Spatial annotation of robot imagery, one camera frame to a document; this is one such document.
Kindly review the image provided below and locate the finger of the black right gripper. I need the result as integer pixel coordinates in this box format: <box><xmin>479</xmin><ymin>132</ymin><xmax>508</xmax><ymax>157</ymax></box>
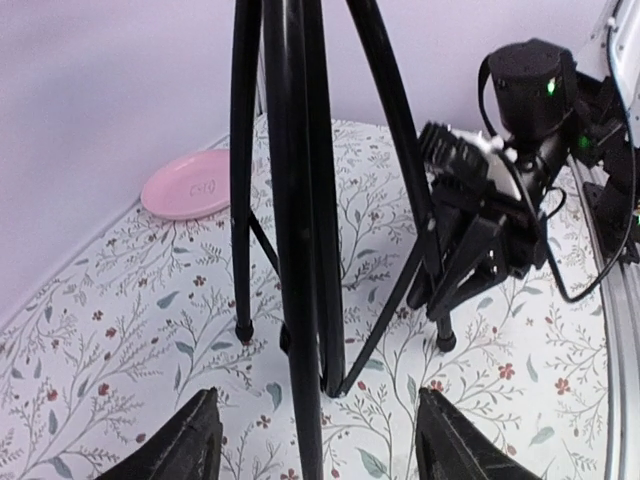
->
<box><xmin>427</xmin><ymin>217</ymin><xmax>503</xmax><ymax>320</ymax></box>
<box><xmin>407</xmin><ymin>210</ymin><xmax>445</xmax><ymax>310</ymax></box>

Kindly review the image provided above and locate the black perforated music stand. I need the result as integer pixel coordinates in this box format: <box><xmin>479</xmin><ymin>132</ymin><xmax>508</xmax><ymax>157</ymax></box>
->
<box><xmin>230</xmin><ymin>1</ymin><xmax>434</xmax><ymax>479</ymax></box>

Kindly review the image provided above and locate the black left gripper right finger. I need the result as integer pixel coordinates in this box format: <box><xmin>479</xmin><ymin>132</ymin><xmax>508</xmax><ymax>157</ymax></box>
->
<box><xmin>415</xmin><ymin>388</ymin><xmax>538</xmax><ymax>480</ymax></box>

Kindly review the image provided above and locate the pink plastic plate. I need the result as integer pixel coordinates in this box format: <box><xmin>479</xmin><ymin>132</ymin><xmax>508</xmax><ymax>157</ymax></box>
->
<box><xmin>140</xmin><ymin>149</ymin><xmax>230</xmax><ymax>221</ymax></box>

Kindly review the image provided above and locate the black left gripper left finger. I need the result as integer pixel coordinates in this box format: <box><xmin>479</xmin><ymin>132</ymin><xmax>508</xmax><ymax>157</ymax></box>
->
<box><xmin>102</xmin><ymin>388</ymin><xmax>223</xmax><ymax>480</ymax></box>

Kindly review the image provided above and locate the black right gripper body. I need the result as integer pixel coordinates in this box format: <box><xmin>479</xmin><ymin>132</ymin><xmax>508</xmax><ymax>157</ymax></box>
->
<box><xmin>433</xmin><ymin>135</ymin><xmax>568</xmax><ymax>277</ymax></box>

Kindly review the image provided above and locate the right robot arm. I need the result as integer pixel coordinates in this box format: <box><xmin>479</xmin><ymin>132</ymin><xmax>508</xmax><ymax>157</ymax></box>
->
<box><xmin>407</xmin><ymin>1</ymin><xmax>639</xmax><ymax>320</ymax></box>

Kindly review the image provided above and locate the aluminium front rail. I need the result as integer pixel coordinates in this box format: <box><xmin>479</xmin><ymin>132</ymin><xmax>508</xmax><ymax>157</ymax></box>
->
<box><xmin>569</xmin><ymin>164</ymin><xmax>640</xmax><ymax>480</ymax></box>

